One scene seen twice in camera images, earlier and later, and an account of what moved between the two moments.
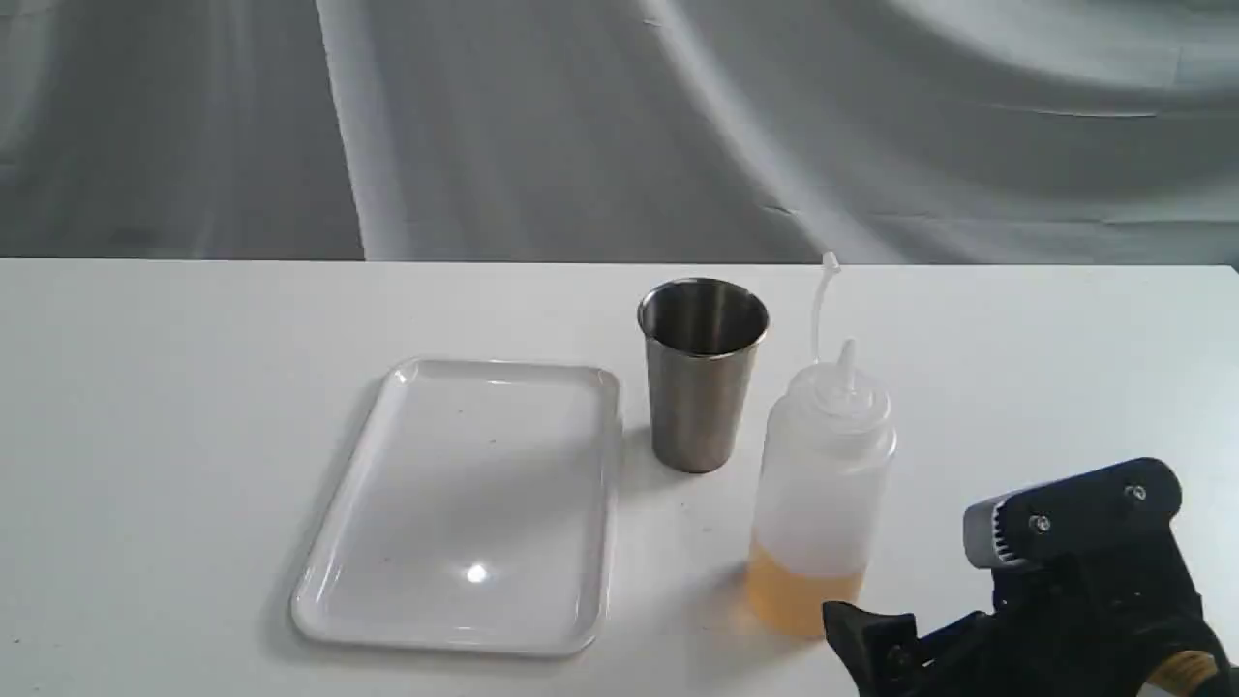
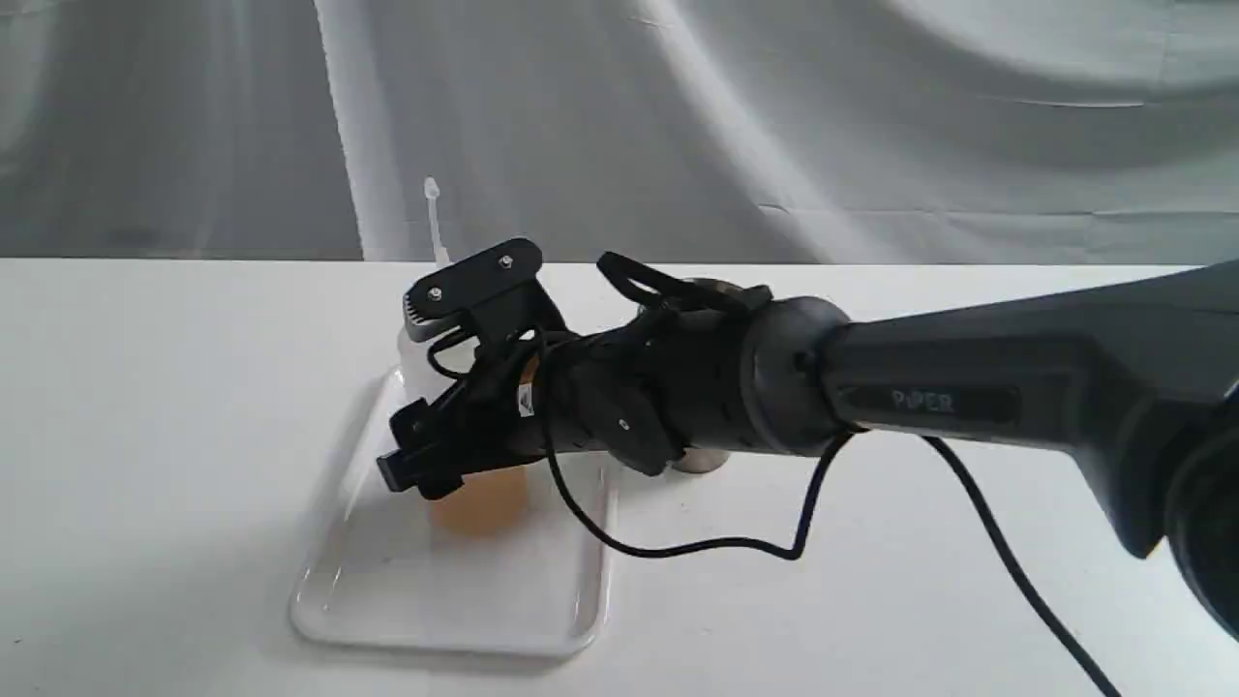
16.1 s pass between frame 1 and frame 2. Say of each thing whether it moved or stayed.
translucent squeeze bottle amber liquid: moved
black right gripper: moved
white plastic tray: stayed
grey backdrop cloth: stayed
